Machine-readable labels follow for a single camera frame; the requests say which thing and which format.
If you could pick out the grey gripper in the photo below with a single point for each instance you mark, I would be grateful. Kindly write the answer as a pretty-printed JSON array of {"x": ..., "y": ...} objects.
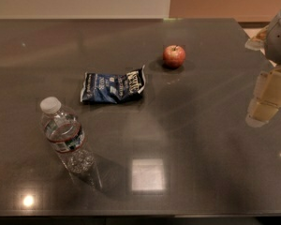
[{"x": 280, "y": 37}]

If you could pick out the clear plastic water bottle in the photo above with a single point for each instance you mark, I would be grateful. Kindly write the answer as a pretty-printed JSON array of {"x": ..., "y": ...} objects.
[{"x": 64, "y": 132}]

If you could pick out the red apple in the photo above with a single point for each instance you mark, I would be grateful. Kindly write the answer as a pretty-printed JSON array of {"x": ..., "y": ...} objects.
[{"x": 174, "y": 56}]

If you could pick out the blue chip bag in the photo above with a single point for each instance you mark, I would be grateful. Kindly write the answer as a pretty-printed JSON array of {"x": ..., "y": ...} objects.
[{"x": 113, "y": 89}]

